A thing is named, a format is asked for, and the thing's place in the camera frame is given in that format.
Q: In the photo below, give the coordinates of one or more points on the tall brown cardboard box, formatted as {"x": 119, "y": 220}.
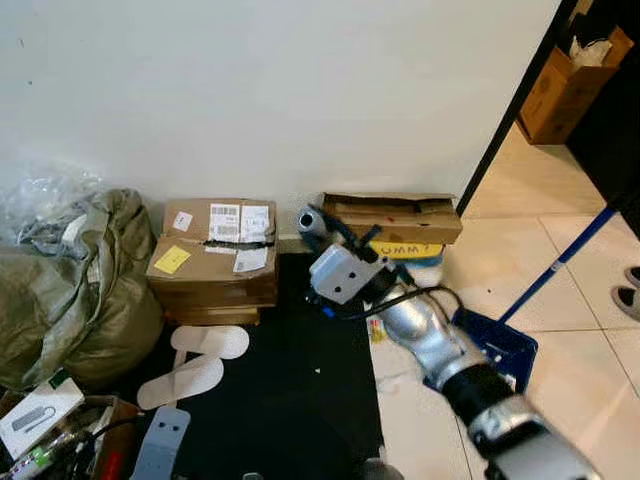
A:
{"x": 560, "y": 95}

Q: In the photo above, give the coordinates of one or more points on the black floor mat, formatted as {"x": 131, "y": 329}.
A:
{"x": 300, "y": 400}

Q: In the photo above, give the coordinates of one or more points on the open cardboard box of clutter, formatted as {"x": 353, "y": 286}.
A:
{"x": 110, "y": 403}

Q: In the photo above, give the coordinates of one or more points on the flat brown cardboard box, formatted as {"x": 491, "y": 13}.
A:
{"x": 215, "y": 315}

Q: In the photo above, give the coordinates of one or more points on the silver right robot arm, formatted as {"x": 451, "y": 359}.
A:
{"x": 440, "y": 345}

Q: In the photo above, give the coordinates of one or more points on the long open cardboard box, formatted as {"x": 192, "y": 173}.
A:
{"x": 410, "y": 220}

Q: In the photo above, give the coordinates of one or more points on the yellow and blue bucket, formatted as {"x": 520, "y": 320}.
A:
{"x": 415, "y": 250}

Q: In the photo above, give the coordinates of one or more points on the robot right leg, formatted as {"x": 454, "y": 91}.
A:
{"x": 380, "y": 470}

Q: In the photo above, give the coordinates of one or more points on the clear plastic bag pile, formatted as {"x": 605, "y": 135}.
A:
{"x": 40, "y": 195}

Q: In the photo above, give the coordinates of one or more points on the olive woven sack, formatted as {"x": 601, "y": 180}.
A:
{"x": 70, "y": 300}

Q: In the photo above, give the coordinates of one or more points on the clear plastic bottle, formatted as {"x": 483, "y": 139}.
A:
{"x": 35, "y": 462}

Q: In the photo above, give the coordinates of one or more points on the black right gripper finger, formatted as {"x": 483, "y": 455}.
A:
{"x": 346, "y": 228}
{"x": 332, "y": 240}

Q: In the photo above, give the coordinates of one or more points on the cardboard box with shipping labels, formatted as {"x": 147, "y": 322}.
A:
{"x": 200, "y": 285}

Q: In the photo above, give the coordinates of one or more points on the white product box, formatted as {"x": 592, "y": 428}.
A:
{"x": 40, "y": 420}

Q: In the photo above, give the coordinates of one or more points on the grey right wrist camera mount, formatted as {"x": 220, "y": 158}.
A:
{"x": 340, "y": 272}

